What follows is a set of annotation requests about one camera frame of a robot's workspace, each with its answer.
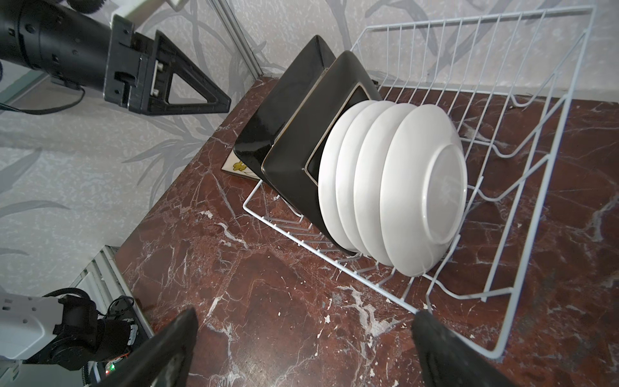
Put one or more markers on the white round plate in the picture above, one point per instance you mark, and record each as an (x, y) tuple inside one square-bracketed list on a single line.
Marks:
[(369, 171), (327, 175), (423, 190), (342, 150)]

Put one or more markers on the square floral plate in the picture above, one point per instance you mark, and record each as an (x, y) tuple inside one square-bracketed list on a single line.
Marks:
[(234, 166), (259, 134)]

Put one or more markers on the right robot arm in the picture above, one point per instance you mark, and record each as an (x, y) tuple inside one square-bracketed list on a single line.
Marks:
[(64, 328)]

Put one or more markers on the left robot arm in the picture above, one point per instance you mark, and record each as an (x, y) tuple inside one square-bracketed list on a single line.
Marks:
[(65, 43)]

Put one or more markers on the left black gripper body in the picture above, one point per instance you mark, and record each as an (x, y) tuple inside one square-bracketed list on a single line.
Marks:
[(130, 68)]

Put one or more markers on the white wire dish rack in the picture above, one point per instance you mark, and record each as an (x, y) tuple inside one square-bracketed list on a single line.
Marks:
[(507, 79)]

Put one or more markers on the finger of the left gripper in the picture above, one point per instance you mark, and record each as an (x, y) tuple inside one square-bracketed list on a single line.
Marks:
[(168, 61)]

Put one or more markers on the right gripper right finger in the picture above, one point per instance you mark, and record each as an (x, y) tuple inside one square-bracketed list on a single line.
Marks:
[(446, 360)]

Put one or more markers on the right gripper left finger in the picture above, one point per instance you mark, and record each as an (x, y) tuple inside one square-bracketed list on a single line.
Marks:
[(163, 360)]

